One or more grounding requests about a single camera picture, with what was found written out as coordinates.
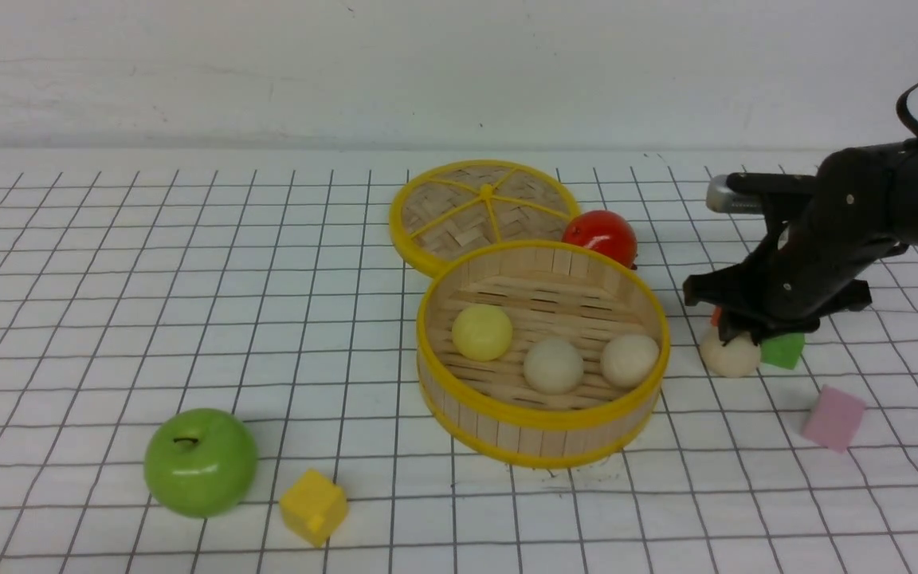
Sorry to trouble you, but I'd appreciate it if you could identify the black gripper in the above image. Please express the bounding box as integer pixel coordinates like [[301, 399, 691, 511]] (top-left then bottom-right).
[[682, 148, 908, 345]]

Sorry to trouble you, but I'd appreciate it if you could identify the cream bun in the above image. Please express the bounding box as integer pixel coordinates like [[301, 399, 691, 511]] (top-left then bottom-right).
[[699, 327, 762, 378], [522, 337, 584, 395], [600, 332, 660, 389]]

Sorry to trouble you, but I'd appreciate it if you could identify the yellow bun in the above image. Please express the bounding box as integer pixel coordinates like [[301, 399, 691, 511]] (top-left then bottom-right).
[[451, 304, 514, 362]]

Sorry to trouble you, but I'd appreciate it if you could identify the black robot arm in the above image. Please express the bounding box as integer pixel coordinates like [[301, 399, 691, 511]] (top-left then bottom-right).
[[681, 143, 918, 343]]

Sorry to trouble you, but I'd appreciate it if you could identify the bamboo steamer tray yellow rim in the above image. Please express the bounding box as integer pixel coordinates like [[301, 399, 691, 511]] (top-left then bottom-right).
[[415, 241, 671, 469]]

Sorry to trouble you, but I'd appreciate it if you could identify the woven bamboo steamer lid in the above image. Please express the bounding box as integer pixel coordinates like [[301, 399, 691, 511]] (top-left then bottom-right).
[[387, 159, 581, 277]]

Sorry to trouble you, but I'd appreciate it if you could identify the green cube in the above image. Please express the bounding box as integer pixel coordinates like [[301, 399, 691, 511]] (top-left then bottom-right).
[[760, 333, 806, 370]]

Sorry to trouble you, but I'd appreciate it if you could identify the red tomato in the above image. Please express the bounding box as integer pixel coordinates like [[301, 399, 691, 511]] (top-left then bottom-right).
[[561, 210, 638, 271]]

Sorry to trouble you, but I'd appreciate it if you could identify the pink cube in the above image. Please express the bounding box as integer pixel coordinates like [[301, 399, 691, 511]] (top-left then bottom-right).
[[801, 386, 867, 453]]

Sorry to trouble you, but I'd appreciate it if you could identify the yellow cube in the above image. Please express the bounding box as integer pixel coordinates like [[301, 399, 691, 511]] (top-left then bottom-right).
[[278, 468, 347, 548]]

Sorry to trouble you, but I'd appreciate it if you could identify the green apple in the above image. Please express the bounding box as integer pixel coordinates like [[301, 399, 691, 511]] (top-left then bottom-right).
[[143, 407, 259, 518]]

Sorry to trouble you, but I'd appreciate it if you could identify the white grid tablecloth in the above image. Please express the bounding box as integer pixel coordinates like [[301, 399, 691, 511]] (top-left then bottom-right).
[[0, 151, 918, 573]]

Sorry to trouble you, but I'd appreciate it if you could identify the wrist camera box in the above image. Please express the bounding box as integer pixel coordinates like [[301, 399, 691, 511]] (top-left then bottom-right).
[[706, 173, 816, 221]]

